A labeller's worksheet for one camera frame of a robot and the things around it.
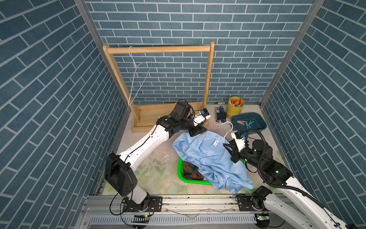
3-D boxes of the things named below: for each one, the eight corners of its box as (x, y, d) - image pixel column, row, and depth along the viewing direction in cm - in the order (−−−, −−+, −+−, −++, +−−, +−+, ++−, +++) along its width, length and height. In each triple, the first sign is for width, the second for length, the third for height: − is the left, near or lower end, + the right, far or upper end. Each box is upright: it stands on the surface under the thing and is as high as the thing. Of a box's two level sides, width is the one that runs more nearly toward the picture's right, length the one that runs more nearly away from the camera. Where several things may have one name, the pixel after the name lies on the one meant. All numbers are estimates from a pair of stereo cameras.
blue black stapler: (219, 122, 112) (220, 118, 108) (218, 109, 121) (220, 105, 117) (225, 122, 111) (226, 118, 108) (224, 110, 121) (225, 105, 117)
